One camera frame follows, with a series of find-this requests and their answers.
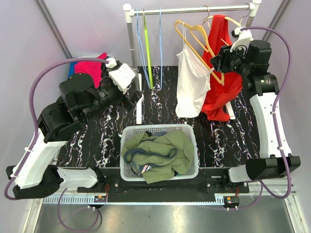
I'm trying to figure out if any pink folded garment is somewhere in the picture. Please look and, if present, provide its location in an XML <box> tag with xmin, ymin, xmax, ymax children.
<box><xmin>73</xmin><ymin>61</ymin><xmax>103</xmax><ymax>88</ymax></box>

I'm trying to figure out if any white pink garment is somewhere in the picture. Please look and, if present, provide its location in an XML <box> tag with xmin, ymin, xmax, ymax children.
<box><xmin>175</xmin><ymin>22</ymin><xmax>214</xmax><ymax>118</ymax></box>

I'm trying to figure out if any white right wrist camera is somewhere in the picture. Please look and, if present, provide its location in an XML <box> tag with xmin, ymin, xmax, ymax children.
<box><xmin>230</xmin><ymin>26</ymin><xmax>253</xmax><ymax>52</ymax></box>

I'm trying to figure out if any light blue wire hanger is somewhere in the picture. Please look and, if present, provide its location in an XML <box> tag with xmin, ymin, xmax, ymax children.
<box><xmin>159</xmin><ymin>7</ymin><xmax>163</xmax><ymax>89</ymax></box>

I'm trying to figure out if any neon green hanger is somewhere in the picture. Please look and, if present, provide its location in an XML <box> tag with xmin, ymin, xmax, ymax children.
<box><xmin>143</xmin><ymin>10</ymin><xmax>154</xmax><ymax>89</ymax></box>

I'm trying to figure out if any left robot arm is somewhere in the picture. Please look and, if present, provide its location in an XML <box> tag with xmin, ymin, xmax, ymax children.
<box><xmin>6</xmin><ymin>71</ymin><xmax>141</xmax><ymax>200</ymax></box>

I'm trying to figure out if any white laundry basket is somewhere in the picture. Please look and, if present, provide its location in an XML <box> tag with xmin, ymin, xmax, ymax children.
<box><xmin>120</xmin><ymin>124</ymin><xmax>199</xmax><ymax>182</ymax></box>
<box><xmin>77</xmin><ymin>55</ymin><xmax>98</xmax><ymax>58</ymax></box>

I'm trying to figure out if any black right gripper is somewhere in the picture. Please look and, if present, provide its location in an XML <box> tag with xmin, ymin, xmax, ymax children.
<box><xmin>209</xmin><ymin>42</ymin><xmax>251</xmax><ymax>77</ymax></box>

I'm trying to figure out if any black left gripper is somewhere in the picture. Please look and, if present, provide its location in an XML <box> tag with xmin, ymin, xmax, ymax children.
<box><xmin>82</xmin><ymin>58</ymin><xmax>145</xmax><ymax>122</ymax></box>

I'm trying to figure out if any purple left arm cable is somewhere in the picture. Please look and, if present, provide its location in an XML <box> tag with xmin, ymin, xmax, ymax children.
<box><xmin>4</xmin><ymin>58</ymin><xmax>110</xmax><ymax>201</ymax></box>

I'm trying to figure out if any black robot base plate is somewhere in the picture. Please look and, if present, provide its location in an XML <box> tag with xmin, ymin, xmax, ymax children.
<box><xmin>77</xmin><ymin>168</ymin><xmax>249</xmax><ymax>204</ymax></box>

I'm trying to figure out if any white back laundry basket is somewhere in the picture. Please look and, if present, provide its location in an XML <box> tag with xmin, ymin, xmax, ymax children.
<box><xmin>77</xmin><ymin>55</ymin><xmax>98</xmax><ymax>58</ymax></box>

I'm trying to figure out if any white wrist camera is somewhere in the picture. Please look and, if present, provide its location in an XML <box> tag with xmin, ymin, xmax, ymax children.
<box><xmin>105</xmin><ymin>57</ymin><xmax>136</xmax><ymax>94</ymax></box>
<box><xmin>230</xmin><ymin>26</ymin><xmax>253</xmax><ymax>52</ymax></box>

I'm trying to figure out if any empty light blue hanger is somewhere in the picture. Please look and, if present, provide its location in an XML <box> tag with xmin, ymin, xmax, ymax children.
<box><xmin>136</xmin><ymin>13</ymin><xmax>150</xmax><ymax>88</ymax></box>

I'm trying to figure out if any olive green tank top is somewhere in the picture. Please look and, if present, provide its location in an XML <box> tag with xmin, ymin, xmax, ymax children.
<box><xmin>121</xmin><ymin>129</ymin><xmax>194</xmax><ymax>184</ymax></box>

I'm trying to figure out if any red tank top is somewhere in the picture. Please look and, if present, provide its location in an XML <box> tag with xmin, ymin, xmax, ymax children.
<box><xmin>201</xmin><ymin>15</ymin><xmax>242</xmax><ymax>122</ymax></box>

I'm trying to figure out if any blue folded garment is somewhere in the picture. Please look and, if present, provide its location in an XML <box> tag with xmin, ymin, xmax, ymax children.
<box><xmin>68</xmin><ymin>62</ymin><xmax>77</xmax><ymax>78</ymax></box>

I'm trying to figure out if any metal clothes rack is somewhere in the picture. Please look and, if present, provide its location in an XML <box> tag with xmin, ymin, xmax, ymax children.
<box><xmin>123</xmin><ymin>0</ymin><xmax>262</xmax><ymax>120</ymax></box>

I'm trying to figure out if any blue-grey tank top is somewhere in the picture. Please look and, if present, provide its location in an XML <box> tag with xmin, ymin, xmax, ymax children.
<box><xmin>122</xmin><ymin>131</ymin><xmax>173</xmax><ymax>183</ymax></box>

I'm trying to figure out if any cream white hanger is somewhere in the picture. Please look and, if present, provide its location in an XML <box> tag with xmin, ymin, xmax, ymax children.
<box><xmin>202</xmin><ymin>11</ymin><xmax>242</xmax><ymax>27</ymax></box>

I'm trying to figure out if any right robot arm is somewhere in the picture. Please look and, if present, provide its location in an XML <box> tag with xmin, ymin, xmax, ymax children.
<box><xmin>210</xmin><ymin>40</ymin><xmax>301</xmax><ymax>193</ymax></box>

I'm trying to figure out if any white front laundry basket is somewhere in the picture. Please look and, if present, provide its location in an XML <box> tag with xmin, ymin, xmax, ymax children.
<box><xmin>120</xmin><ymin>124</ymin><xmax>199</xmax><ymax>182</ymax></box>

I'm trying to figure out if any green garment in basket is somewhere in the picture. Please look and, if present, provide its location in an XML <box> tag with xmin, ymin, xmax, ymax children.
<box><xmin>174</xmin><ymin>171</ymin><xmax>183</xmax><ymax>176</ymax></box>

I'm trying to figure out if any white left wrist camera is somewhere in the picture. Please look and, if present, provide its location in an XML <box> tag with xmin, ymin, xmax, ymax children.
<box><xmin>105</xmin><ymin>57</ymin><xmax>136</xmax><ymax>94</ymax></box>

